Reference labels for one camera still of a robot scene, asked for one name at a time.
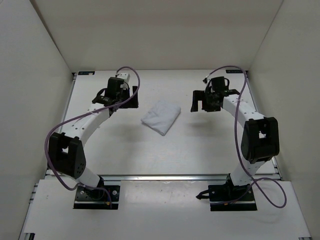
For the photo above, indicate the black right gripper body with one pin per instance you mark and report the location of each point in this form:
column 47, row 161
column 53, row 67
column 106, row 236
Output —
column 209, row 94

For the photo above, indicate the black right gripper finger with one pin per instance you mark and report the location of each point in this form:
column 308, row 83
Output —
column 207, row 107
column 197, row 96

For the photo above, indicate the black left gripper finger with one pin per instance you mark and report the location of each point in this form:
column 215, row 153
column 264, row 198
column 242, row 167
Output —
column 134, row 100
column 128, row 105

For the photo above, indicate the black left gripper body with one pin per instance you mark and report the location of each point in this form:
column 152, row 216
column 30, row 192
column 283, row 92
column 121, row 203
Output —
column 120, row 95

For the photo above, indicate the white skirt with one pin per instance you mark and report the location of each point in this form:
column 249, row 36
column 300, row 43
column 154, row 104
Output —
column 161, row 116

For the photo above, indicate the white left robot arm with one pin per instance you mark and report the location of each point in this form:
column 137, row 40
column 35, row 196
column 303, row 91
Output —
column 66, row 149

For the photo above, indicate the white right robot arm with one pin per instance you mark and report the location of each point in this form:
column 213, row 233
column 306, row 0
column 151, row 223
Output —
column 236, row 106

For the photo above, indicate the right corner label sticker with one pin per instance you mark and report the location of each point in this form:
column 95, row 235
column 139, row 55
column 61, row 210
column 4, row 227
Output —
column 233, row 71

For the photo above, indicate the corner label sticker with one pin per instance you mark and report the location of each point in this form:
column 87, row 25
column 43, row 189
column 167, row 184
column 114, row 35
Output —
column 233, row 71
column 86, row 73

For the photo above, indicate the left corner label sticker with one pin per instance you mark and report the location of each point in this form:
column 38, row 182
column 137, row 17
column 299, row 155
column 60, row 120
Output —
column 86, row 73

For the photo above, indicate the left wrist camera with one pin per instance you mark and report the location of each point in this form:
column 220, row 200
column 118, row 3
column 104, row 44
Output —
column 125, row 76

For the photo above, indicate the front aluminium rail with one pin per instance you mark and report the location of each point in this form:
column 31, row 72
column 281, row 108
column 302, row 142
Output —
column 166, row 178

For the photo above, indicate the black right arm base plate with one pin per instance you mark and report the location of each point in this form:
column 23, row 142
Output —
column 225, row 198

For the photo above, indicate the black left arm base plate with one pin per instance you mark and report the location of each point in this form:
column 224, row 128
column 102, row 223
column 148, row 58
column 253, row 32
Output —
column 86, row 199

